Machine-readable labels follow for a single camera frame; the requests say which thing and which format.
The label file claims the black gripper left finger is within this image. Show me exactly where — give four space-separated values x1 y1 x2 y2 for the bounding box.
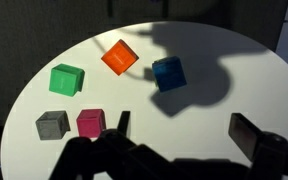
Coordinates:
48 110 185 180

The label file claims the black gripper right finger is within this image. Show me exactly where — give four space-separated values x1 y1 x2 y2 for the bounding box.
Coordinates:
228 112 288 180

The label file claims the blue cube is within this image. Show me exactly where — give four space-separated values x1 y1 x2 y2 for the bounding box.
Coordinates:
151 55 188 93

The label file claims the pink cube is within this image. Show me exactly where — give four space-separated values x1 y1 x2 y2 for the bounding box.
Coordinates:
76 108 107 139

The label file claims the grey cube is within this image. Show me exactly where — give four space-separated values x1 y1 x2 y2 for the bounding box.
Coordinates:
35 110 71 141

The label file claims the green cube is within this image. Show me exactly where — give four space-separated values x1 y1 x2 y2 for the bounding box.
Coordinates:
48 63 86 98

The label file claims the orange cube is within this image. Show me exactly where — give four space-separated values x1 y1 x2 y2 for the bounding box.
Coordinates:
100 38 140 77

